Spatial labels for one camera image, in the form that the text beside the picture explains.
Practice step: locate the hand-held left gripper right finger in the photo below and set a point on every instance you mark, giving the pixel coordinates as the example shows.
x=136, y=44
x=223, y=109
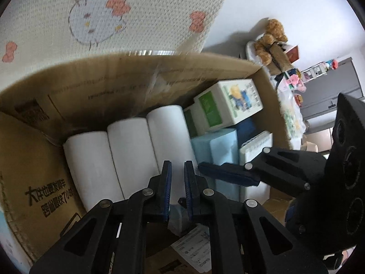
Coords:
x=188, y=188

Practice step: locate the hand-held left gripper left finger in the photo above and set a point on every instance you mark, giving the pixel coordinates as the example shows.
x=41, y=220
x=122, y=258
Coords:
x=166, y=188

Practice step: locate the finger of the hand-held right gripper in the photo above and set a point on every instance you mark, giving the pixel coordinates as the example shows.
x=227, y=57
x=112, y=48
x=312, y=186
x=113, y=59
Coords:
x=228, y=172
x=285, y=157

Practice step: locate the white spiral notepad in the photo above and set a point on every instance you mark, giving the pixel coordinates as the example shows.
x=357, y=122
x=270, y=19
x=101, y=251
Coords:
x=253, y=148

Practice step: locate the pile of white paper rolls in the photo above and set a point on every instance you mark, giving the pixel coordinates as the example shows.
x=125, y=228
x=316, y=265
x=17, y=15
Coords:
x=94, y=159

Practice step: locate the brown cardboard box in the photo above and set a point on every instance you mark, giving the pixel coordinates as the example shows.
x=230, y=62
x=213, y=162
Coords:
x=99, y=85

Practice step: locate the light blue foam block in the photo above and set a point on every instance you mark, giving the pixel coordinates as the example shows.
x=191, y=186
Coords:
x=216, y=145

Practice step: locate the clear bag with green print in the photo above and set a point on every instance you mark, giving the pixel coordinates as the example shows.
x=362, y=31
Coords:
x=290, y=120

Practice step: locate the dark blue item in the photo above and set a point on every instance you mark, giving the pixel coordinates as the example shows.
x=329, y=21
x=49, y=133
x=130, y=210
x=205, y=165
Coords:
x=246, y=130

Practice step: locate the small red box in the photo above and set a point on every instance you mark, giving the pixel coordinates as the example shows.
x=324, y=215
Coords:
x=299, y=101

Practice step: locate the white printed paper sheet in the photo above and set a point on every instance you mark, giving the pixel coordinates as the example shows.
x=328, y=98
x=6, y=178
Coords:
x=191, y=248

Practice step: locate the plain green white carton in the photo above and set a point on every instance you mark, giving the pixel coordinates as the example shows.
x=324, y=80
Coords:
x=190, y=121

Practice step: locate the green white cartoon print carton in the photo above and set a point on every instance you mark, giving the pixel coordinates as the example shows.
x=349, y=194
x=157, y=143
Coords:
x=228, y=100

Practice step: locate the grey cabinet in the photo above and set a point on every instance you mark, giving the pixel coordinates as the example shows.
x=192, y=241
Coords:
x=328, y=91

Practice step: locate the pink toy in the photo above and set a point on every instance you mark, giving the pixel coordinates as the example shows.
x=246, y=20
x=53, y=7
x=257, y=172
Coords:
x=293, y=80

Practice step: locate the white shelf with colourful toys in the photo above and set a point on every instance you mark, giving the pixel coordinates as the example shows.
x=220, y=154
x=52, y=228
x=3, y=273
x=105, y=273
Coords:
x=316, y=70

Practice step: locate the brown woven basket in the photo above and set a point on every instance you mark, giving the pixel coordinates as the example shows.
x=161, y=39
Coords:
x=278, y=57

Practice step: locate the red brown card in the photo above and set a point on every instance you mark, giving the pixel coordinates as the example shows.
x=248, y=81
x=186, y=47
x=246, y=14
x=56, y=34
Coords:
x=293, y=53

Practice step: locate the round white table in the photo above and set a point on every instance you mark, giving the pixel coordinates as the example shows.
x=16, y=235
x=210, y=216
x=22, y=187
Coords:
x=251, y=54

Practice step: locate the brown teddy bear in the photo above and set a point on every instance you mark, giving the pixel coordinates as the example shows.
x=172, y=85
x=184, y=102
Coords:
x=273, y=30

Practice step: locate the white knit cartoon print cushion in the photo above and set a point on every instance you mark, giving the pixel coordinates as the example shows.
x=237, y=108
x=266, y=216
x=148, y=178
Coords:
x=142, y=20

